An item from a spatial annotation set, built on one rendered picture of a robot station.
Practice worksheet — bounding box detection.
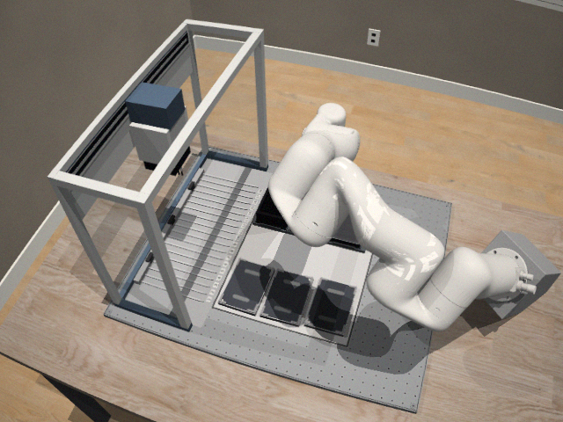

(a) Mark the black deep-well plate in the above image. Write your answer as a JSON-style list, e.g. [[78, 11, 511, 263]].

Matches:
[[256, 188, 288, 230]]

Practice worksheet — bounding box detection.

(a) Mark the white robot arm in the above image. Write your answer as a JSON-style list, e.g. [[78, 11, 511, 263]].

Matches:
[[268, 103, 537, 331]]

